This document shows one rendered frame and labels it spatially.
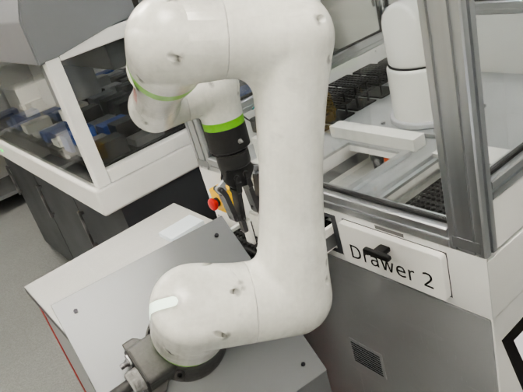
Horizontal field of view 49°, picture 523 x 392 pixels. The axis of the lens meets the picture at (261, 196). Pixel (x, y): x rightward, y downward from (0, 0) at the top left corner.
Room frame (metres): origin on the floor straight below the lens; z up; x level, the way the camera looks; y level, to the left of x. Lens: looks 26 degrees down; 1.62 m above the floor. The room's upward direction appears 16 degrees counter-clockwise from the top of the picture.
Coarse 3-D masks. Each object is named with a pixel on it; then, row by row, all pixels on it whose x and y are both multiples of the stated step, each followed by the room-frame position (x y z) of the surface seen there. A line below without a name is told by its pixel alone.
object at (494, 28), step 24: (480, 0) 0.92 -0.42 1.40; (504, 0) 0.96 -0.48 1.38; (480, 24) 0.92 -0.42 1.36; (504, 24) 0.95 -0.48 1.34; (480, 48) 0.92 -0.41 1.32; (504, 48) 0.95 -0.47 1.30; (504, 72) 0.95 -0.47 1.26; (504, 96) 0.95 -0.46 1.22; (504, 120) 0.94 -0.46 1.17; (504, 144) 0.94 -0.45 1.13
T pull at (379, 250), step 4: (380, 244) 1.06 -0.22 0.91; (364, 248) 1.07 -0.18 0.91; (368, 248) 1.06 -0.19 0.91; (376, 248) 1.05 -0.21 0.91; (380, 248) 1.05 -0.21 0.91; (384, 248) 1.05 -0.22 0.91; (388, 248) 1.04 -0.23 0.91; (364, 252) 1.06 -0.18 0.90; (368, 252) 1.05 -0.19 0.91; (372, 252) 1.04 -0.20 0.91; (376, 252) 1.04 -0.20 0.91; (380, 252) 1.03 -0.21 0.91; (384, 252) 1.04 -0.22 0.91; (388, 252) 1.04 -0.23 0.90; (372, 256) 1.05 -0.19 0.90; (376, 256) 1.04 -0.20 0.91; (380, 256) 1.03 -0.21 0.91; (384, 256) 1.02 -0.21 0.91; (388, 256) 1.01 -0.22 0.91; (384, 260) 1.02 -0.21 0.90; (388, 260) 1.01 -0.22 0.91
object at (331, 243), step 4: (248, 216) 1.40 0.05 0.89; (328, 220) 1.35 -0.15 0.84; (236, 224) 1.38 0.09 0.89; (232, 228) 1.36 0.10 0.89; (236, 228) 1.37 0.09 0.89; (328, 228) 1.22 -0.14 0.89; (332, 228) 1.23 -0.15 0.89; (328, 232) 1.22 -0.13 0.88; (332, 232) 1.23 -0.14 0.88; (328, 236) 1.22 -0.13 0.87; (332, 236) 1.22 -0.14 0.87; (328, 240) 1.21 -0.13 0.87; (332, 240) 1.22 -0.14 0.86; (328, 244) 1.21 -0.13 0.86; (332, 244) 1.22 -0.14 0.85; (336, 244) 1.23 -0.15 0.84; (328, 248) 1.21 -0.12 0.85; (332, 248) 1.22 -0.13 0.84
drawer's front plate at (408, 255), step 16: (352, 224) 1.15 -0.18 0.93; (352, 240) 1.15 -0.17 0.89; (368, 240) 1.10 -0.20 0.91; (384, 240) 1.06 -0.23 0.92; (400, 240) 1.03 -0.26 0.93; (352, 256) 1.16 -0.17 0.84; (368, 256) 1.11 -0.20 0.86; (400, 256) 1.02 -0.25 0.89; (416, 256) 0.99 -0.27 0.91; (432, 256) 0.95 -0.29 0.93; (384, 272) 1.07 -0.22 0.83; (400, 272) 1.03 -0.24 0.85; (416, 272) 0.99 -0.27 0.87; (432, 272) 0.96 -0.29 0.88; (416, 288) 1.00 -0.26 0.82; (448, 288) 0.94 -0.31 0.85
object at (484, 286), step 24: (336, 216) 1.21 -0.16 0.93; (336, 240) 1.22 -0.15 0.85; (408, 240) 1.02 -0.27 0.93; (456, 264) 0.92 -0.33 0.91; (480, 264) 0.88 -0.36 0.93; (504, 264) 0.90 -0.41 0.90; (456, 288) 0.93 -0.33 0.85; (480, 288) 0.88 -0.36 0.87; (504, 288) 0.89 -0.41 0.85; (480, 312) 0.89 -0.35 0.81
